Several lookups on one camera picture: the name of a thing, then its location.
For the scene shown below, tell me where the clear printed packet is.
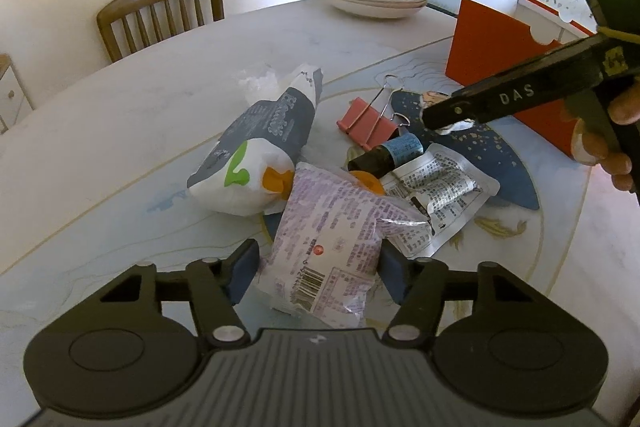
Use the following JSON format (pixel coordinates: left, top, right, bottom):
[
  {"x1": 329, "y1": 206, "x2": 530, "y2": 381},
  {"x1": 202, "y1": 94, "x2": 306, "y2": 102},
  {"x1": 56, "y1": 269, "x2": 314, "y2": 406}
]
[{"x1": 380, "y1": 143, "x2": 501, "y2": 260}]

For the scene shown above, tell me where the grey white snack bag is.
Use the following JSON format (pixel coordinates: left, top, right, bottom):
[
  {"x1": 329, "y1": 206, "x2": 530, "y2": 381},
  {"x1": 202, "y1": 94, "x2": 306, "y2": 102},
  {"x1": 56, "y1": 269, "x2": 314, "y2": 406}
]
[{"x1": 187, "y1": 64, "x2": 326, "y2": 215}]

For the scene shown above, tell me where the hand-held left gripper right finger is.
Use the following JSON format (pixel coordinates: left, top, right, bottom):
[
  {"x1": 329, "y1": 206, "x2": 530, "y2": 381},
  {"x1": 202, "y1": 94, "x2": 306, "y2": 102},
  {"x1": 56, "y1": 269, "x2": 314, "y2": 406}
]
[{"x1": 378, "y1": 243, "x2": 543, "y2": 344}]

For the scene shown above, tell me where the person's right hand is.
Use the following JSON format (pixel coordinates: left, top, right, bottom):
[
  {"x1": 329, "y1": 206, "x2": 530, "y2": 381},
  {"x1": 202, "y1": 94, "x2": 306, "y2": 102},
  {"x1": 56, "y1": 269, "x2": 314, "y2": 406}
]
[{"x1": 571, "y1": 79, "x2": 640, "y2": 192}]

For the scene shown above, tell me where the small dark bottle blue label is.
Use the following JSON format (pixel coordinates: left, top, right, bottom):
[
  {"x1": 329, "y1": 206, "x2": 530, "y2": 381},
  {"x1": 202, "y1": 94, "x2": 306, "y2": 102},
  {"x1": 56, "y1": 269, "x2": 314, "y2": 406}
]
[{"x1": 346, "y1": 132, "x2": 425, "y2": 172}]

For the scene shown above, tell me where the pink binder clip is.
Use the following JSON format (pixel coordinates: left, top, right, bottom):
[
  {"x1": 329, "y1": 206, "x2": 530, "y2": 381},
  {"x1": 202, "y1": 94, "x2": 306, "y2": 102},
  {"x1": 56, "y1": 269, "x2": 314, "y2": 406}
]
[{"x1": 336, "y1": 74, "x2": 412, "y2": 148}]

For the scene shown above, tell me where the crumpled clear plastic wrap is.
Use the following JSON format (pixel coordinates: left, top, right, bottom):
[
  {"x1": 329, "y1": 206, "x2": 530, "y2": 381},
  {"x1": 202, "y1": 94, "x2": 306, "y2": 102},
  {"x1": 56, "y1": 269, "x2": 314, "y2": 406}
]
[{"x1": 235, "y1": 63, "x2": 289, "y2": 102}]

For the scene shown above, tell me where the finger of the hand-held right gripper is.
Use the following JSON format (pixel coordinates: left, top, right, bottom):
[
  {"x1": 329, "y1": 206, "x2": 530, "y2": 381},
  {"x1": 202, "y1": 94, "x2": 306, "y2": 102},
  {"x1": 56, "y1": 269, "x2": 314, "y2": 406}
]
[{"x1": 421, "y1": 87, "x2": 489, "y2": 132}]

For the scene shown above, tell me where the orange fruit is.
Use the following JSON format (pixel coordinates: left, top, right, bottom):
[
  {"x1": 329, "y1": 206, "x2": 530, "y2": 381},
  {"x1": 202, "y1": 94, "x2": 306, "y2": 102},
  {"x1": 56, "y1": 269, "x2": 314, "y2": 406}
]
[{"x1": 351, "y1": 172, "x2": 387, "y2": 196}]

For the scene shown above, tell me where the red cardboard box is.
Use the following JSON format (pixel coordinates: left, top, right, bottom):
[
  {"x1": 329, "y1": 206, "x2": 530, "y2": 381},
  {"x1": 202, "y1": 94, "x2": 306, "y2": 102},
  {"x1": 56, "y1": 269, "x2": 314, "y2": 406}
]
[{"x1": 445, "y1": 0, "x2": 608, "y2": 160}]

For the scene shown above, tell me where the white tissue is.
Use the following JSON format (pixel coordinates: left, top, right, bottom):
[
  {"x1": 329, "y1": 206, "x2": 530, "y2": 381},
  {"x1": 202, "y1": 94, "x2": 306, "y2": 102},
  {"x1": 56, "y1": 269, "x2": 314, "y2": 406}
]
[{"x1": 432, "y1": 119, "x2": 474, "y2": 136}]

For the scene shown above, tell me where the wooden chair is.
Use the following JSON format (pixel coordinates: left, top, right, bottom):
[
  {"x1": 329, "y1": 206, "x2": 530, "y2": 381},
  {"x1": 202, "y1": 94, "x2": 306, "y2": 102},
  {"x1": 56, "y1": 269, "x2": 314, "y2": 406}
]
[{"x1": 96, "y1": 0, "x2": 224, "y2": 65}]

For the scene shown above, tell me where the white drawer sideboard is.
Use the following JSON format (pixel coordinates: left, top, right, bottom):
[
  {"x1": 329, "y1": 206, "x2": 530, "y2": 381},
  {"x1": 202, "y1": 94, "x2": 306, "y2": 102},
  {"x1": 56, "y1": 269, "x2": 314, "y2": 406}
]
[{"x1": 0, "y1": 53, "x2": 34, "y2": 135}]

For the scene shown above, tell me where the purple snack packet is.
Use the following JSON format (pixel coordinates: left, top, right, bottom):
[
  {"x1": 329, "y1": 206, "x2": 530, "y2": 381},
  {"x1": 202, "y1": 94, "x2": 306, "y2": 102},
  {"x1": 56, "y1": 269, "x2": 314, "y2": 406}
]
[{"x1": 250, "y1": 162, "x2": 431, "y2": 330}]

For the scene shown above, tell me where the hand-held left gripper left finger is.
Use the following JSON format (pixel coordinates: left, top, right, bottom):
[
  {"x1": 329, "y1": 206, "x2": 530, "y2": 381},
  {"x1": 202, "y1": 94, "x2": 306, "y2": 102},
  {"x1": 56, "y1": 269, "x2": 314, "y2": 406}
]
[{"x1": 101, "y1": 238, "x2": 260, "y2": 345}]

